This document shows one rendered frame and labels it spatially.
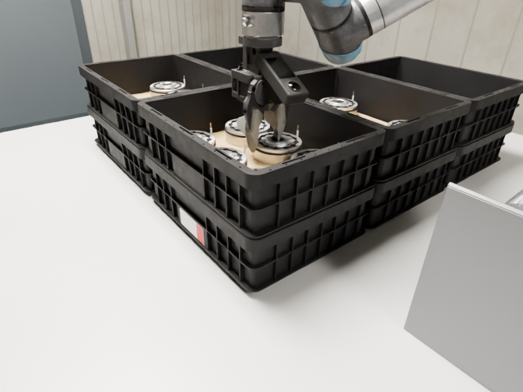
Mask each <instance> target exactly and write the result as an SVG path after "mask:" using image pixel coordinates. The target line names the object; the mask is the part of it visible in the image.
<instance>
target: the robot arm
mask: <svg viewBox="0 0 523 392"><path fill-rule="evenodd" d="M432 1H433V0H241V9H242V20H241V22H242V34H243V35H244V36H238V43H239V44H243V63H240V64H243V65H242V66H240V64H239V65H238V68H235V69H231V81H232V96H233V97H235V98H237V100H239V101H241V102H243V103H244V104H243V112H244V116H243V117H239V118H238V119H237V127H238V128H239V129H240V130H241V131H242V133H243V134H244V135H245V136H246V139H247V145H248V148H249V149H250V151H251V152H254V151H255V150H256V148H257V147H258V145H259V144H258V136H259V135H260V132H259V127H260V124H261V122H262V119H263V113H262V112H261V111H260V110H259V109H258V107H261V108H264V107H265V105H266V104H268V105H269V110H268V111H266V112H264V118H265V120H266V121H267V122H268V123H269V124H270V125H271V126H272V128H273V131H274V133H273V136H272V138H273V141H276V142H279V140H280V138H281V135H282V133H283V130H284V128H285V124H286V121H287V118H288V113H289V108H290V105H292V104H297V103H304V102H305V100H306V98H307V97H308V95H309V92H308V91H307V89H306V88H305V86H304V85H303V83H302V82H301V81H300V80H299V79H298V78H297V76H296V75H295V73H294V72H293V70H292V69H291V68H290V66H288V64H287V63H286V61H285V60H284V59H283V57H282V56H281V54H280V53H279V52H278V51H273V48H274V47H281V46H282V42H283V38H282V37H281V36H282V35H283V34H284V23H285V3H286V2H294V3H300V4H301V5H302V7H303V10H304V12H305V15H306V17H307V19H308V22H309V23H310V25H311V28H312V30H313V32H314V35H315V37H316V39H317V42H318V46H319V48H320V49H321V51H322V53H323V55H324V56H325V58H326V59H327V60H328V61H329V62H331V63H332V64H335V65H344V64H347V63H350V62H351V61H353V60H354V59H355V58H356V57H357V55H358V54H359V53H360V52H361V50H362V46H363V41H364V40H366V39H367V38H369V37H371V36H373V35H374V34H376V33H378V32H380V31H381V30H383V29H385V28H386V27H388V26H390V25H391V24H393V23H395V22H397V21H399V20H400V19H402V18H404V17H405V16H407V15H409V14H410V13H412V12H414V11H416V10H417V9H419V8H421V7H423V6H425V5H426V4H428V3H429V2H432ZM241 70H242V71H241ZM233 78H234V84H233ZM504 204H506V205H510V206H511V207H514V208H517V209H519V210H522V211H523V189H522V190H521V191H519V192H518V193H517V194H516V195H515V196H513V197H512V198H511V199H509V200H508V201H506V202H505V203H504Z"/></svg>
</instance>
